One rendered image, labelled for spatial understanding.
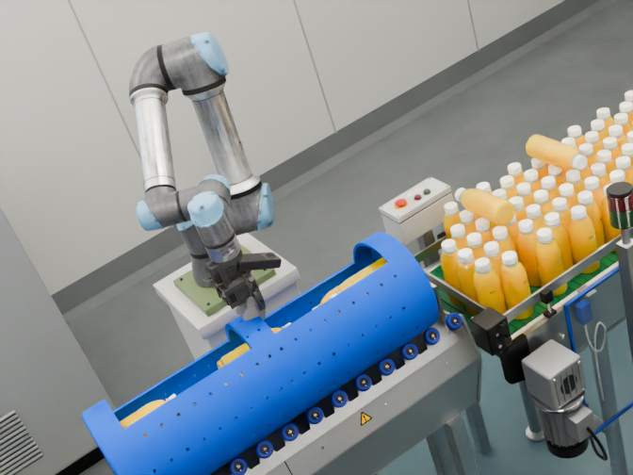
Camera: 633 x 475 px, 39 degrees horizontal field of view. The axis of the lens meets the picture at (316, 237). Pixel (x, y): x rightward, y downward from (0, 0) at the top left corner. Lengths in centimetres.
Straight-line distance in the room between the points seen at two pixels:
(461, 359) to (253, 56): 295
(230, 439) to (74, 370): 167
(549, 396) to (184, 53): 126
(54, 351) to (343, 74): 257
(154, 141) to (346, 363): 70
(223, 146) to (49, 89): 242
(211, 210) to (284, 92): 324
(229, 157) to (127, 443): 76
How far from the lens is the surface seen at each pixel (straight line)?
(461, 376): 245
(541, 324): 242
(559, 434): 251
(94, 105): 471
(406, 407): 237
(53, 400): 373
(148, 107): 222
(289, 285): 244
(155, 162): 214
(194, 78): 225
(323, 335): 213
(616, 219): 224
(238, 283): 206
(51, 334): 359
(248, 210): 234
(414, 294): 222
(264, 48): 504
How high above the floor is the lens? 247
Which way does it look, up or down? 31 degrees down
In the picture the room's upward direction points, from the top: 20 degrees counter-clockwise
